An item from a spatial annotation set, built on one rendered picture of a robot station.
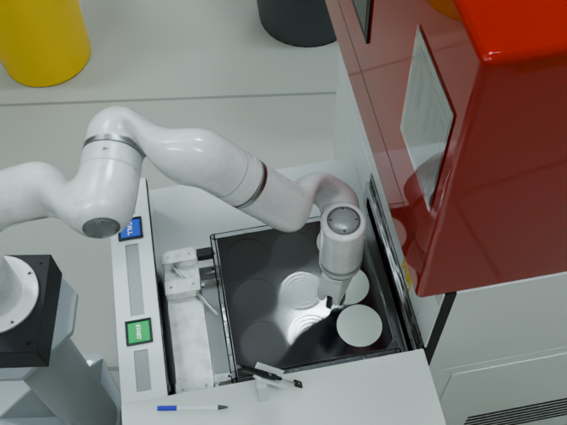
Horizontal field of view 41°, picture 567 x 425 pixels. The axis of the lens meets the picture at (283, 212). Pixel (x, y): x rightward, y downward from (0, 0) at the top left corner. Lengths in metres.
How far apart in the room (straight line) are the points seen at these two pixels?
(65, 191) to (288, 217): 0.37
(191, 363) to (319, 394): 0.30
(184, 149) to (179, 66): 2.25
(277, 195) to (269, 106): 1.97
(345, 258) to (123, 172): 0.45
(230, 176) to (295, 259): 0.60
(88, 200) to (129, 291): 0.53
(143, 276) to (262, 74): 1.78
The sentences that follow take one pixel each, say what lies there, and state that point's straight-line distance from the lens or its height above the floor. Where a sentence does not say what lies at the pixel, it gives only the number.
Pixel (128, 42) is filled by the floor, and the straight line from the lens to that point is 3.54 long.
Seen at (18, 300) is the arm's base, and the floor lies 0.93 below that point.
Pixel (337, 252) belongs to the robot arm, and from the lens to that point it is 1.38.
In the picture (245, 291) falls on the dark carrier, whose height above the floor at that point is 0.90.
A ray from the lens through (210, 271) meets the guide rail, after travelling 1.80.
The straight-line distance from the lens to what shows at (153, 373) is 1.59.
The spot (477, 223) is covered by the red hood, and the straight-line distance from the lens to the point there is 1.16.
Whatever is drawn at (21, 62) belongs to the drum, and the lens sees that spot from 3.35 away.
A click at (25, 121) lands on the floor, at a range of 3.35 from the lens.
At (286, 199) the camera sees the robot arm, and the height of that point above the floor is 1.38.
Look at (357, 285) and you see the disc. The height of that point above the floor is 0.90.
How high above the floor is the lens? 2.43
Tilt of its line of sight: 58 degrees down
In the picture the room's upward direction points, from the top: 3 degrees counter-clockwise
